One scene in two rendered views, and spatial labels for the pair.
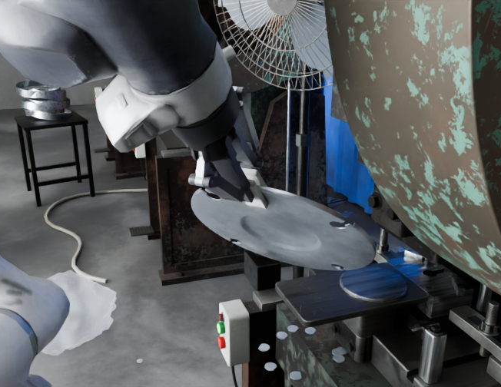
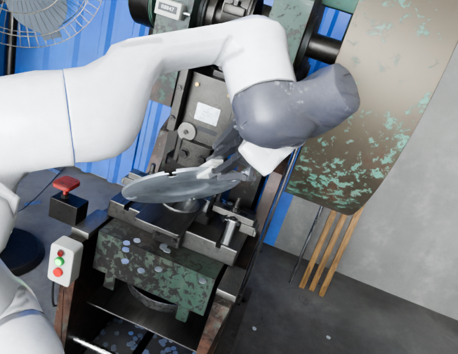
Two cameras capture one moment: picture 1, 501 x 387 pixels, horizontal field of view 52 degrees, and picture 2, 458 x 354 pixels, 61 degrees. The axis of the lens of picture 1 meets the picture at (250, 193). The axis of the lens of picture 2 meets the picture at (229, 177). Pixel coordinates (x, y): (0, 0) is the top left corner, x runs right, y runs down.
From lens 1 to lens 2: 71 cm
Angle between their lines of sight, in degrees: 57
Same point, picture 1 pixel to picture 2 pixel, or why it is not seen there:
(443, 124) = (381, 154)
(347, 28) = not seen: hidden behind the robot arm
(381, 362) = (192, 243)
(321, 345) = (151, 246)
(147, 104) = (285, 149)
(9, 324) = (41, 319)
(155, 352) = not seen: outside the picture
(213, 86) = not seen: hidden behind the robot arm
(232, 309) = (69, 245)
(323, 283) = (159, 208)
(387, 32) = (367, 119)
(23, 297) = (27, 295)
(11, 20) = (294, 122)
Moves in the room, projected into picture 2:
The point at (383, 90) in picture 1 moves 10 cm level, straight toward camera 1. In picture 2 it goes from (350, 137) to (395, 160)
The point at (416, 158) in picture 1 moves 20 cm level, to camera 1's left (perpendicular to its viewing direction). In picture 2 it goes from (351, 161) to (314, 180)
